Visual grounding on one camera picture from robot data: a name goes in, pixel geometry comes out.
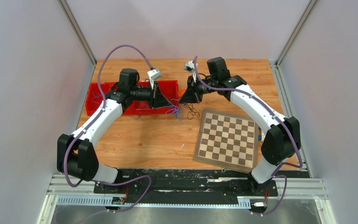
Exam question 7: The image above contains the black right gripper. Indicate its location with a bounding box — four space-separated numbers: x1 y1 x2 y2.
180 74 218 104

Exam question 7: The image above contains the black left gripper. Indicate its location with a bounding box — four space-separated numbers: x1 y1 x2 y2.
131 81 172 110

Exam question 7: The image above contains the blue cable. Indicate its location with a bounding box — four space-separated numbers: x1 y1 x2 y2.
165 98 184 121

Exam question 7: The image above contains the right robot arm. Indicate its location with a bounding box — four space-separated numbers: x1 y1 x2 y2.
179 57 301 195

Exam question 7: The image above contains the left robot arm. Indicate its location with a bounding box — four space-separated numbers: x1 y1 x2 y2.
57 68 171 193

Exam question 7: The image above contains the orange plastic piece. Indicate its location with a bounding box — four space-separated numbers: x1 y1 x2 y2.
178 89 186 98

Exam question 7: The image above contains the wooden chessboard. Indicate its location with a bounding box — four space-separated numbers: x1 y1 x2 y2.
193 109 259 173

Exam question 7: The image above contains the red plastic compartment tray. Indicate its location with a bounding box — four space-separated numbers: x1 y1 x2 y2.
85 80 179 116

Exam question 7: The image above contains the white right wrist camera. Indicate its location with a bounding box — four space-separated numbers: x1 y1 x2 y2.
184 61 196 74

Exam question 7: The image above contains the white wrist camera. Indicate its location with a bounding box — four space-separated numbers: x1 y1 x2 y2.
147 68 162 89
184 61 196 74

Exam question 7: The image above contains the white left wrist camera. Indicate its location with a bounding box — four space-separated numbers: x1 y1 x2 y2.
147 68 162 89

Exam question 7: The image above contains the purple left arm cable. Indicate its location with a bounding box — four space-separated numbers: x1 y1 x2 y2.
62 44 152 214

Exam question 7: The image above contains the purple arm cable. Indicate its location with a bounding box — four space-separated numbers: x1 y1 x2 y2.
193 56 304 217
62 44 152 214

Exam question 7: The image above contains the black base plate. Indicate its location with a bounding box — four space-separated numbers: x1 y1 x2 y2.
93 168 278 205

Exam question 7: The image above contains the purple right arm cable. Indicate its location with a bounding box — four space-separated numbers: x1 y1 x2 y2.
193 56 304 217

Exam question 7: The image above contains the aluminium frame rail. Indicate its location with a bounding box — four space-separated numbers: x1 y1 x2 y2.
37 170 336 224

